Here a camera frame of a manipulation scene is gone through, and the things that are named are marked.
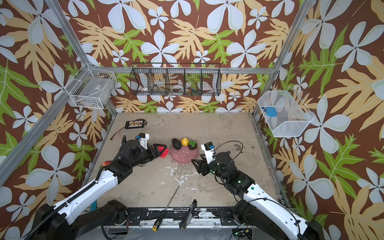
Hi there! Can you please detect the black wire basket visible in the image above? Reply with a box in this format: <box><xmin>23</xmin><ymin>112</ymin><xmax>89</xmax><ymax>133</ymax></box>
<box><xmin>128</xmin><ymin>63</ymin><xmax>222</xmax><ymax>97</ymax></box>

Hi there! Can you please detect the blue object in basket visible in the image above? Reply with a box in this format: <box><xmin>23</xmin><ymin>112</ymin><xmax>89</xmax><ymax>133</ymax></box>
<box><xmin>263</xmin><ymin>107</ymin><xmax>278</xmax><ymax>117</ymax></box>

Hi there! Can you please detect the black mounting rail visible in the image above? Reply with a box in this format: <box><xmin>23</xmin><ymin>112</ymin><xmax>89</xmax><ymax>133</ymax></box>
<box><xmin>124</xmin><ymin>207</ymin><xmax>251</xmax><ymax>228</ymax></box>

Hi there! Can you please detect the white mesh basket right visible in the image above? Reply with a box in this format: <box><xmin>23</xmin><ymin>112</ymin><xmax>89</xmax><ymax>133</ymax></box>
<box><xmin>258</xmin><ymin>88</ymin><xmax>315</xmax><ymax>138</ymax></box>

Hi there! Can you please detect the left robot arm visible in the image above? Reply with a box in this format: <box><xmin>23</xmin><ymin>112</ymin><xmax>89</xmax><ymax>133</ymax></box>
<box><xmin>25</xmin><ymin>139</ymin><xmax>167</xmax><ymax>240</ymax></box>

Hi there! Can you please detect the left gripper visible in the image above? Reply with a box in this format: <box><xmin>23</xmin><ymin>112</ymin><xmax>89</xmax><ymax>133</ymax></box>
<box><xmin>130</xmin><ymin>143</ymin><xmax>167</xmax><ymax>169</ymax></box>

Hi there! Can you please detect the pink dotted plate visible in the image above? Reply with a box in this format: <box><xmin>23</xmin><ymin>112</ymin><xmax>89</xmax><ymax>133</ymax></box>
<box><xmin>170</xmin><ymin>145</ymin><xmax>199</xmax><ymax>164</ymax></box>

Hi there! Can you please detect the dark avocado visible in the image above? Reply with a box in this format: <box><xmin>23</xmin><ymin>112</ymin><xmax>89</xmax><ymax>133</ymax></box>
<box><xmin>172</xmin><ymin>138</ymin><xmax>183</xmax><ymax>150</ymax></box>

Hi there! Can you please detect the yellow pear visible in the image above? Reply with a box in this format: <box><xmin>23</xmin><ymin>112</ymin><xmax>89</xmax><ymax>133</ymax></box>
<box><xmin>181</xmin><ymin>138</ymin><xmax>190</xmax><ymax>146</ymax></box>

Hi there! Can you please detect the teal handled tool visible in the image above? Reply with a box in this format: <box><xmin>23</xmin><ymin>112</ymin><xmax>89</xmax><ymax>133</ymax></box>
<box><xmin>90</xmin><ymin>201</ymin><xmax>97</xmax><ymax>211</ymax></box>

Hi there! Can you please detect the yellow handled screwdriver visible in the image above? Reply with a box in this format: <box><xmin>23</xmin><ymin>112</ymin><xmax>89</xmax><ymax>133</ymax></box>
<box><xmin>152</xmin><ymin>186</ymin><xmax>180</xmax><ymax>232</ymax></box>

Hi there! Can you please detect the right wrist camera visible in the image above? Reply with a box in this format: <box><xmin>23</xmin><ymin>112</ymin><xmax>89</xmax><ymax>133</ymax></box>
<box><xmin>201</xmin><ymin>142</ymin><xmax>215</xmax><ymax>164</ymax></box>

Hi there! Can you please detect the black clamp bracket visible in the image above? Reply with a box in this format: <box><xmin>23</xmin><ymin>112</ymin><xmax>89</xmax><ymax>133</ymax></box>
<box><xmin>179</xmin><ymin>199</ymin><xmax>197</xmax><ymax>230</ymax></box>

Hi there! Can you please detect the red mango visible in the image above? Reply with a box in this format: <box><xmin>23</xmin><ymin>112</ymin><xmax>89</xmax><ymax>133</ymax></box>
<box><xmin>102</xmin><ymin>161</ymin><xmax>112</xmax><ymax>167</ymax></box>

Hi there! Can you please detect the white wire basket left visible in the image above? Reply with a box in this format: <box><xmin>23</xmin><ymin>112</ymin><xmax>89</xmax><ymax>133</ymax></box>
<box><xmin>66</xmin><ymin>65</ymin><xmax>117</xmax><ymax>109</ymax></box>

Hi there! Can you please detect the red tomato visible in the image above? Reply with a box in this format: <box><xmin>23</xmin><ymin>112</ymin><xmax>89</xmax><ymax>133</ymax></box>
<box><xmin>158</xmin><ymin>146</ymin><xmax>169</xmax><ymax>159</ymax></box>

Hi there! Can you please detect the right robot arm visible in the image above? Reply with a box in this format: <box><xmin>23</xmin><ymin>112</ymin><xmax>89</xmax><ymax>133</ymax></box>
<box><xmin>192</xmin><ymin>152</ymin><xmax>325</xmax><ymax>240</ymax></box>

